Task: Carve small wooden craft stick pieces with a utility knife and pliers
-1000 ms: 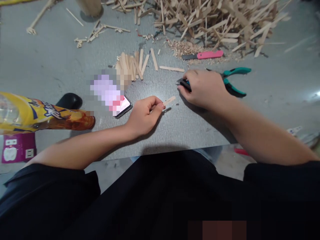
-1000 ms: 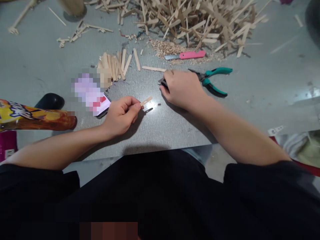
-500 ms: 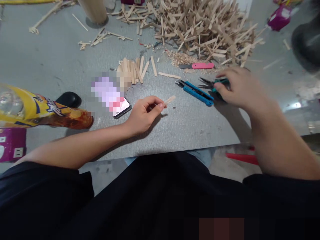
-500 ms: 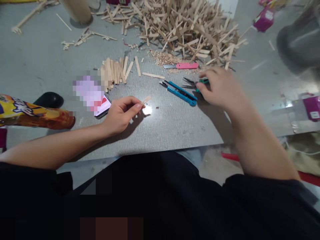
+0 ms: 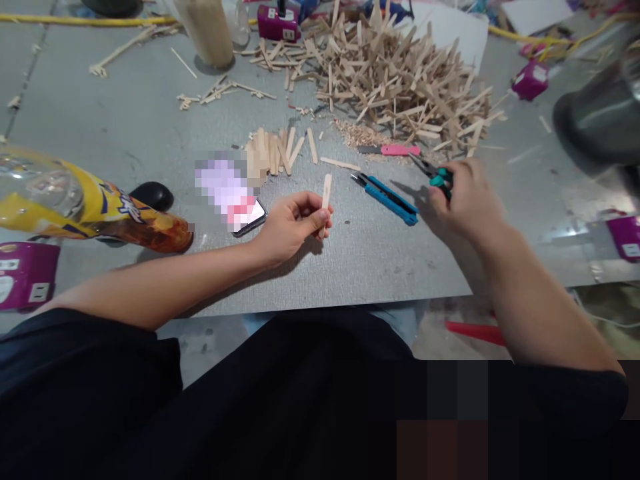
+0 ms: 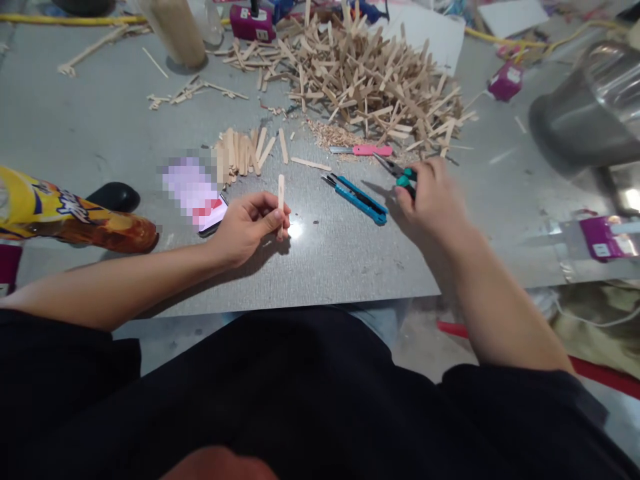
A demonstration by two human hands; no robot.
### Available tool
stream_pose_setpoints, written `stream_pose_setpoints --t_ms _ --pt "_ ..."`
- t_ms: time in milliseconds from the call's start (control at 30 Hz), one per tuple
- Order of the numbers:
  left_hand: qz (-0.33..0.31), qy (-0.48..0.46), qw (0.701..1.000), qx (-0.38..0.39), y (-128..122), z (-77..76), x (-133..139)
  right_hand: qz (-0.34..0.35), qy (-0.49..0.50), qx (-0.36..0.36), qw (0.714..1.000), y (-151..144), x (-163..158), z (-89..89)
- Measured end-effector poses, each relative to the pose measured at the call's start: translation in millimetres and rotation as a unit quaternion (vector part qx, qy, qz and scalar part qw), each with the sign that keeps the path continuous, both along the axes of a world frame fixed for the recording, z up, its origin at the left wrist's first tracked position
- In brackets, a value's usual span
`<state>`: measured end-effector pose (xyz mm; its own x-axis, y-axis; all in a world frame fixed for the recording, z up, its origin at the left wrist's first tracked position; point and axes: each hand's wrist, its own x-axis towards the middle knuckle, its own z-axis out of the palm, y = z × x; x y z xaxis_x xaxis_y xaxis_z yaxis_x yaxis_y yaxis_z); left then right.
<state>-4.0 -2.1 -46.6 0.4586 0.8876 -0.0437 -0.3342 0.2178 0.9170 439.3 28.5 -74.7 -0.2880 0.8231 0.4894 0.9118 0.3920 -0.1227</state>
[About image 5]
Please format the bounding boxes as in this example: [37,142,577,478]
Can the person's right hand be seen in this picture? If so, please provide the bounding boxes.
[427,157,509,246]

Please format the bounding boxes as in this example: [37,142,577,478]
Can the person's left hand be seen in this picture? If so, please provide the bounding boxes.
[252,191,334,265]

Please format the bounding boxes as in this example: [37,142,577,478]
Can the person's left thumb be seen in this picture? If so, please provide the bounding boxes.
[295,207,334,236]

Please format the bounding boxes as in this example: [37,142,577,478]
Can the person's right fingers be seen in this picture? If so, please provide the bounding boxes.
[427,163,463,216]

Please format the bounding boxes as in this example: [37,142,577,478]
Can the person's left index finger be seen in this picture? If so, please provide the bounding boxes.
[283,191,326,213]

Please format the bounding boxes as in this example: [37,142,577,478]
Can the single wooden stick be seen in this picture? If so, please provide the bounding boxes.
[317,173,334,239]

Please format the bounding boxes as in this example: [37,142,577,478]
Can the teal handled pliers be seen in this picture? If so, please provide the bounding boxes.
[407,151,454,202]

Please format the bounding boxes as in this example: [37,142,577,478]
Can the smartphone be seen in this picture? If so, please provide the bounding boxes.
[231,197,269,239]

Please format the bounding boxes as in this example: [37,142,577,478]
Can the blue utility knife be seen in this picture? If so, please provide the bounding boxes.
[349,171,421,227]

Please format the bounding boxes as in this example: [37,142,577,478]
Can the stack of plain wooden sticks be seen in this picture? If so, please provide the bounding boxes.
[243,127,306,177]

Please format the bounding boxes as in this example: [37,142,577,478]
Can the pink utility knife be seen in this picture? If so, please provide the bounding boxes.
[357,143,422,157]

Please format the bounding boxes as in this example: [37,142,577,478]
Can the heap of wood shavings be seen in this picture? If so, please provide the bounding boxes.
[332,119,401,161]

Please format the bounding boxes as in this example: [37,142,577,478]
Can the person's legs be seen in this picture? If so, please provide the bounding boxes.
[243,305,419,351]

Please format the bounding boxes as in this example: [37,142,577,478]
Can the pile of glued stick crosses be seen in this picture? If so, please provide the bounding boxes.
[249,0,507,160]

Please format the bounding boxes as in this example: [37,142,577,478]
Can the purple power socket box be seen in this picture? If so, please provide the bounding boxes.
[0,241,61,314]
[257,3,301,44]
[509,58,551,101]
[596,209,640,264]

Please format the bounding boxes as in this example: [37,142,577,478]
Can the red plastic piece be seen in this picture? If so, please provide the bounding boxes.
[444,319,507,347]

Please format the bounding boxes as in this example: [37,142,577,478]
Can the black rounded object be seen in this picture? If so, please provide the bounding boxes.
[127,181,175,211]

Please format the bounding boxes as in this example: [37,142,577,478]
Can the white sheet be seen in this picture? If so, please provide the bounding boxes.
[395,1,491,69]

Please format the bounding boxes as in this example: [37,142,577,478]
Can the dark metal cylinder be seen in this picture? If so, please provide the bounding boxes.
[551,49,640,172]

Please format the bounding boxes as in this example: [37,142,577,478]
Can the thin wooden skewer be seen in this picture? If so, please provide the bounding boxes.
[170,47,199,80]

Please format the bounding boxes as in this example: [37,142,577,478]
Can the person's body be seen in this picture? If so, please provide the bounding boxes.
[0,305,631,480]

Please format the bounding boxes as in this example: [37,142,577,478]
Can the tall tan cylinder container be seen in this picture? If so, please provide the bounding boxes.
[172,0,237,70]

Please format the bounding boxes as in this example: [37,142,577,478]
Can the yellow label plastic bottle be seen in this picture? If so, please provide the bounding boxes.
[0,146,195,254]

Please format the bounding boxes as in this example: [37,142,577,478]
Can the small glued stick frame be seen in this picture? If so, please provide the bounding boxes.
[175,74,277,111]

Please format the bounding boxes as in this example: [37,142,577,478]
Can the yellow cable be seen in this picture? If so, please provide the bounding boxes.
[0,13,182,27]
[487,9,640,52]

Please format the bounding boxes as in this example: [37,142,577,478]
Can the long glued stick frame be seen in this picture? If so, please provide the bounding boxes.
[89,21,182,79]

